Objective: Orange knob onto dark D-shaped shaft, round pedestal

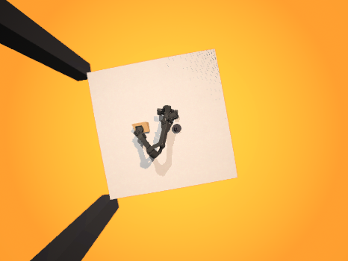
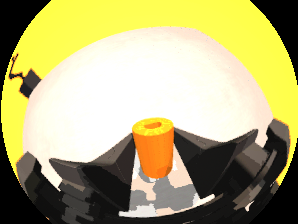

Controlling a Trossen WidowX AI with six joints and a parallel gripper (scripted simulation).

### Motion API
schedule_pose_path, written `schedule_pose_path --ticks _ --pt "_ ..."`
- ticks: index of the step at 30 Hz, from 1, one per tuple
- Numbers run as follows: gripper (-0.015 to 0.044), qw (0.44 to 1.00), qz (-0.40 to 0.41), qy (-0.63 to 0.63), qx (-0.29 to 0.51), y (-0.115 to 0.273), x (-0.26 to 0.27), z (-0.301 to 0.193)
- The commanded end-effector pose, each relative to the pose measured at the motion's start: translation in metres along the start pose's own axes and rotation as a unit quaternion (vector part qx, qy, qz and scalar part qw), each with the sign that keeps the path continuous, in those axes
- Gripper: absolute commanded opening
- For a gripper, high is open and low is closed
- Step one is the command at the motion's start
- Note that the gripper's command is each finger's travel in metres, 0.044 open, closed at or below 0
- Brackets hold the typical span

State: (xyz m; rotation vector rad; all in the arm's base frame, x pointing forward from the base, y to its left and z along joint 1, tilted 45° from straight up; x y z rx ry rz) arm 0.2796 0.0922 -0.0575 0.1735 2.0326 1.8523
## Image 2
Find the orange knob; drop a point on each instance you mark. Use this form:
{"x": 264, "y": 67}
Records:
{"x": 154, "y": 143}

